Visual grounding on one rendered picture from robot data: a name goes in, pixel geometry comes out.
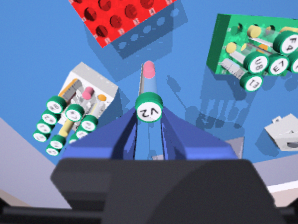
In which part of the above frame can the blue flat mat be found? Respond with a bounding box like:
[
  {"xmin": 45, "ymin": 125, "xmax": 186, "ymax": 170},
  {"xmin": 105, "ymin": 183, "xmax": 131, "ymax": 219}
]
[{"xmin": 0, "ymin": 0, "xmax": 298, "ymax": 166}]

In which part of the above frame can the red tube rack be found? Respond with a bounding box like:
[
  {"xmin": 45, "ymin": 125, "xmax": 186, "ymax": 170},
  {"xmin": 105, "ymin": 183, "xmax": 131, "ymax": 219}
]
[{"xmin": 69, "ymin": 0, "xmax": 176, "ymax": 48}]

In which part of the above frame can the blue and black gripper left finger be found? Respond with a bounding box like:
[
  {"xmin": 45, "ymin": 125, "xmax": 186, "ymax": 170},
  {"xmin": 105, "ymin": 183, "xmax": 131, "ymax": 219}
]
[{"xmin": 60, "ymin": 106, "xmax": 138, "ymax": 160}]

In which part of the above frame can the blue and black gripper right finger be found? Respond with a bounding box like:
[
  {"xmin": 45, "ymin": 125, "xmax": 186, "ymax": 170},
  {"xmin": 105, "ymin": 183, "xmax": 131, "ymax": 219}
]
[{"xmin": 160, "ymin": 106, "xmax": 238, "ymax": 160}]

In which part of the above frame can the green tube rack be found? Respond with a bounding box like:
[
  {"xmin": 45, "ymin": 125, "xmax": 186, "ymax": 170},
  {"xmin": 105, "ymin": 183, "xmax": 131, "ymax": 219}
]
[{"xmin": 206, "ymin": 13, "xmax": 298, "ymax": 74}]

